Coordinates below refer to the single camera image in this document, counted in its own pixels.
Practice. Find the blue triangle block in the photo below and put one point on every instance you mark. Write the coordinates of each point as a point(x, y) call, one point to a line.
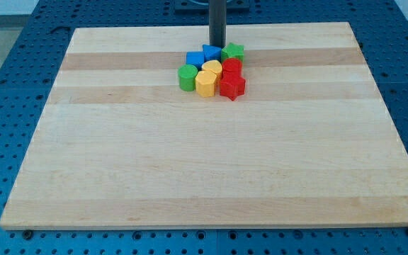
point(212, 52)

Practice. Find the light wooden board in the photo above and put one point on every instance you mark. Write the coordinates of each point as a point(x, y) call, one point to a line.
point(119, 145)

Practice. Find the green cylinder block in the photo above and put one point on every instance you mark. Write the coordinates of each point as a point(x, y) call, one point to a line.
point(186, 77)

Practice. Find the yellow hexagon block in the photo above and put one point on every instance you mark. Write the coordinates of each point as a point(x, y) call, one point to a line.
point(205, 83)

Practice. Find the red cylinder block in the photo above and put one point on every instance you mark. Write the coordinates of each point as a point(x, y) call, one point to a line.
point(232, 66)

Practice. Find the blue cube block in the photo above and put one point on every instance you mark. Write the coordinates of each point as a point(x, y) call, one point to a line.
point(196, 59)

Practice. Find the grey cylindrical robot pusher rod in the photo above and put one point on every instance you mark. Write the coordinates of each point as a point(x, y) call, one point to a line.
point(217, 10)

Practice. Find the red star block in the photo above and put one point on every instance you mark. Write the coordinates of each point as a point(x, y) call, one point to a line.
point(232, 86)

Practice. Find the green star block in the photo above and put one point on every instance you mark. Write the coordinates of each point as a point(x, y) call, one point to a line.
point(232, 50)

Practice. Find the yellow heart block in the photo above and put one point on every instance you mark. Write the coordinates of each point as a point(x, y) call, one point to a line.
point(214, 66)

